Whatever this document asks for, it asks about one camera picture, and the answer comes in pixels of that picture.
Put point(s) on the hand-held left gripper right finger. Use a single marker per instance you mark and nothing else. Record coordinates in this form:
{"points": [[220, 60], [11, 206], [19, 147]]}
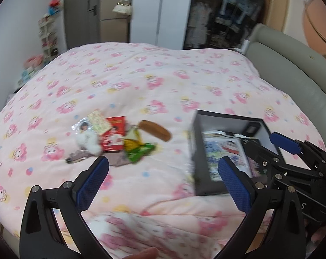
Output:
{"points": [[233, 183]]}

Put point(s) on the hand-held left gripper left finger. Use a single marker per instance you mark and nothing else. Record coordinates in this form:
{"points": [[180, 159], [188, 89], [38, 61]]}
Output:
{"points": [[94, 183]]}

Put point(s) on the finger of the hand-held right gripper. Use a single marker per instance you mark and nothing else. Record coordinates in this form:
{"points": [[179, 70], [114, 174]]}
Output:
{"points": [[260, 153], [284, 141]]}

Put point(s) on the black storage box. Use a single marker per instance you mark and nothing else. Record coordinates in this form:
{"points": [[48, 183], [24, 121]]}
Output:
{"points": [[203, 186]]}

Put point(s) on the red photo card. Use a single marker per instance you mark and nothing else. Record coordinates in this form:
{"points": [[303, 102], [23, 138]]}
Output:
{"points": [[115, 135]]}

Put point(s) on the cartoon girl sticker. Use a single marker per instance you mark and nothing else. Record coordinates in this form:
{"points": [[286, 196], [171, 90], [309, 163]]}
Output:
{"points": [[83, 126]]}

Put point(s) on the yellow orange paper card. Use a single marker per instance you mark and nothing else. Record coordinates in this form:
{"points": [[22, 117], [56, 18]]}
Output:
{"points": [[98, 121]]}

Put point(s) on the wooden comb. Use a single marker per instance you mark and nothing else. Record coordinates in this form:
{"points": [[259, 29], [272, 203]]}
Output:
{"points": [[155, 130]]}

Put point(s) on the person's left hand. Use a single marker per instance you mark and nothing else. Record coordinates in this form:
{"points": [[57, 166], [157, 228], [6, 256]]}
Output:
{"points": [[142, 254]]}

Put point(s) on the grey flat packet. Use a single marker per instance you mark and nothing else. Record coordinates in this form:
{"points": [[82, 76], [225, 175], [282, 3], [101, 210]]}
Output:
{"points": [[79, 156], [118, 159]]}

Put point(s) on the colourful cartoon booklet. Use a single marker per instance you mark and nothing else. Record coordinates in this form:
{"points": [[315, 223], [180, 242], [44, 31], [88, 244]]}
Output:
{"points": [[225, 148]]}

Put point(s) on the green yellow snack packet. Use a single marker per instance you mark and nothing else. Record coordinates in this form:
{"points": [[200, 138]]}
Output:
{"points": [[137, 151]]}

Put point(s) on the grey green padded headboard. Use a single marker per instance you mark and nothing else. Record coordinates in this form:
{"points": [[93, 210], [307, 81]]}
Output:
{"points": [[287, 67]]}

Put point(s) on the white charger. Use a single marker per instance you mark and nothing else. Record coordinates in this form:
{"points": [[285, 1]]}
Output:
{"points": [[245, 45]]}

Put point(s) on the pink cartoon printed blanket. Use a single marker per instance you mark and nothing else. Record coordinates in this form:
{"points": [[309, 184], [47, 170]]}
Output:
{"points": [[152, 72]]}

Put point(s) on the pile of pastel toys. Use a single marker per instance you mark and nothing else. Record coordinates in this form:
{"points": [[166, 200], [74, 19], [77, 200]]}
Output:
{"points": [[32, 64]]}

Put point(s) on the blue white plastic stool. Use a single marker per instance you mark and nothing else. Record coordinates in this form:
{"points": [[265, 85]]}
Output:
{"points": [[237, 2]]}

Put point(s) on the dark open wardrobe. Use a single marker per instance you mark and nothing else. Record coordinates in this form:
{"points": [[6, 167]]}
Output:
{"points": [[200, 19]]}

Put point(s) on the white rack of trinkets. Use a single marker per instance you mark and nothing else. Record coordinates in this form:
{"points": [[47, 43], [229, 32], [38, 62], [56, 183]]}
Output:
{"points": [[48, 37]]}

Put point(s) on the brown cabinet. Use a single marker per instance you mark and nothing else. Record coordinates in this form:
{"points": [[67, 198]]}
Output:
{"points": [[111, 29]]}

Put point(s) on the grey door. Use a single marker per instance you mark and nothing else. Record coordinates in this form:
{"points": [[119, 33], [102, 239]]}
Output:
{"points": [[76, 13]]}

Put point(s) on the white wardrobe door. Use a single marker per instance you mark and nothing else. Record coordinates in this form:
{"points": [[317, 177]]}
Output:
{"points": [[163, 10]]}

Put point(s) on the cream handbag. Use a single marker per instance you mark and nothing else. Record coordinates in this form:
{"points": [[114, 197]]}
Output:
{"points": [[122, 8]]}

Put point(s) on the red blue plush toy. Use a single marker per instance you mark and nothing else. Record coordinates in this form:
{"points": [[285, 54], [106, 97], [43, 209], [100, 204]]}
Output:
{"points": [[55, 4]]}

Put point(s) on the round peach wall panel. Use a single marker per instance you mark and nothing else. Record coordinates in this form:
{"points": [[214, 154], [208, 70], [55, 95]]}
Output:
{"points": [[319, 27]]}

